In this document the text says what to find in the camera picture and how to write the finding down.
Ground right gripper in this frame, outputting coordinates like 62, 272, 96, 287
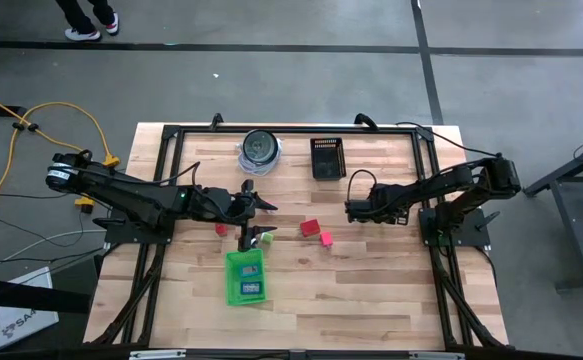
344, 183, 410, 226

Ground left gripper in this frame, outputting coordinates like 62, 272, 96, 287
193, 178, 279, 252

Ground red charger block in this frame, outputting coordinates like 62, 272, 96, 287
299, 218, 322, 238

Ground green plastic basket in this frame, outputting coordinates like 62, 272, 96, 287
224, 248, 268, 307

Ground black plastic basket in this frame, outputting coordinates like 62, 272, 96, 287
309, 137, 347, 181

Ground black floor tape strip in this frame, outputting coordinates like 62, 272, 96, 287
409, 0, 445, 126
0, 38, 583, 57

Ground white printed sign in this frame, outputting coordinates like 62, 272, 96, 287
0, 266, 61, 351

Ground dark floor beam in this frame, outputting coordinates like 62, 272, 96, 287
0, 273, 92, 316

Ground person's feet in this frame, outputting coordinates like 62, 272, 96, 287
54, 0, 121, 42

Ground right gripper cable loop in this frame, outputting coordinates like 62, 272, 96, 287
346, 168, 378, 202

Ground black aluminium table frame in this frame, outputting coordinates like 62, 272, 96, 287
83, 122, 511, 351

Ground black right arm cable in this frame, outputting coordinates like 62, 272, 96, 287
394, 121, 502, 159

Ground silver metal bracket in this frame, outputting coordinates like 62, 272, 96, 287
409, 350, 466, 360
129, 349, 187, 360

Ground dark metal table frame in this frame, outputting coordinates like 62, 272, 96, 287
523, 137, 583, 294

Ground white floor cable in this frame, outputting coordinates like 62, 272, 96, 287
0, 228, 107, 277

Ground yellow extension cord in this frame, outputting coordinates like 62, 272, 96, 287
0, 85, 115, 229

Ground black floor cable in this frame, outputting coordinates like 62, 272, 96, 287
0, 187, 57, 200

